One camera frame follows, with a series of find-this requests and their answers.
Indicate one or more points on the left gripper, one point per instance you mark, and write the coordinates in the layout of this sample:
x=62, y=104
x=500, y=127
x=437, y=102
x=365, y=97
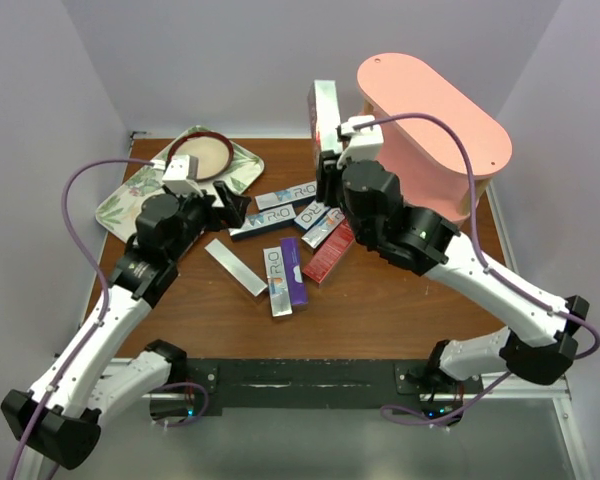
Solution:
x=232, y=213

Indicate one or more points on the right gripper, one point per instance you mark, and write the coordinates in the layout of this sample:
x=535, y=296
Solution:
x=328, y=175

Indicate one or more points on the red 3D toothpaste box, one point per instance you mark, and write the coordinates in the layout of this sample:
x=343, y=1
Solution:
x=324, y=117

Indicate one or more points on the plain silver toothpaste box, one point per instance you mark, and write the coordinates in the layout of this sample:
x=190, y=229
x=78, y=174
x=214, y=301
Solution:
x=236, y=268

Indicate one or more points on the purple toothpaste box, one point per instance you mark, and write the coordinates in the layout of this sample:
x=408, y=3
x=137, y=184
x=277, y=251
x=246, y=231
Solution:
x=292, y=265

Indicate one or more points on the dark red toothpaste box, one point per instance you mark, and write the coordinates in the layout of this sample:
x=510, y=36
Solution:
x=330, y=254

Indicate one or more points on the silver R&O box front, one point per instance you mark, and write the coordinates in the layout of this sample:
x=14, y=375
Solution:
x=277, y=284

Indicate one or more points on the silver r&o box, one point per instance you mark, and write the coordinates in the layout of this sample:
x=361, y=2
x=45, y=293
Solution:
x=320, y=232
x=263, y=222
x=277, y=284
x=298, y=195

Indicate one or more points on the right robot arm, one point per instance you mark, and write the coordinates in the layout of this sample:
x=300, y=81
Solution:
x=537, y=341

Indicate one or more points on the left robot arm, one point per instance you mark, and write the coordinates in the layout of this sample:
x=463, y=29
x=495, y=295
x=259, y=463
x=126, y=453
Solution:
x=62, y=415

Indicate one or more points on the pink three-tier shelf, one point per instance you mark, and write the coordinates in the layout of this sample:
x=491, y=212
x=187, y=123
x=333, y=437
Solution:
x=427, y=161

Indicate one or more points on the silver R&O box top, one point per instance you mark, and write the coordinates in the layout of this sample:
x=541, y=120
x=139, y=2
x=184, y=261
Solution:
x=298, y=195

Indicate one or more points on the silver R&O box diagonal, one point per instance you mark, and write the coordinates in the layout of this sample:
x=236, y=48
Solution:
x=310, y=215

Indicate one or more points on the silver R&O box right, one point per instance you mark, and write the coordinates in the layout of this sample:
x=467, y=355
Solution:
x=320, y=232

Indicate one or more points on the silver R&O box left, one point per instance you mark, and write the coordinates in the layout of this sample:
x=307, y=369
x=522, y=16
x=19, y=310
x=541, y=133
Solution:
x=263, y=222

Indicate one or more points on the red rimmed beige plate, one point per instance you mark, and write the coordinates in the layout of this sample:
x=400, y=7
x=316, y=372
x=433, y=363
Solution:
x=213, y=153

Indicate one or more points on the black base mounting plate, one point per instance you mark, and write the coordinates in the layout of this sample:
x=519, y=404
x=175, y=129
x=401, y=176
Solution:
x=323, y=384

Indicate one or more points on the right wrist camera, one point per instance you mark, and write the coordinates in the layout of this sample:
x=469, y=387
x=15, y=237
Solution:
x=360, y=142

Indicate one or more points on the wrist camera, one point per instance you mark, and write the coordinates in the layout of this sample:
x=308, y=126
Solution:
x=179, y=175
x=360, y=142

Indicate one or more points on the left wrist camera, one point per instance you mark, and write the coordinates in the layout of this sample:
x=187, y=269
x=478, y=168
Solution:
x=179, y=175

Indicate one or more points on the aluminium frame rail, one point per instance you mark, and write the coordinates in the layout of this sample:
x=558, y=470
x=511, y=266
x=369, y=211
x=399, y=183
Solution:
x=514, y=388

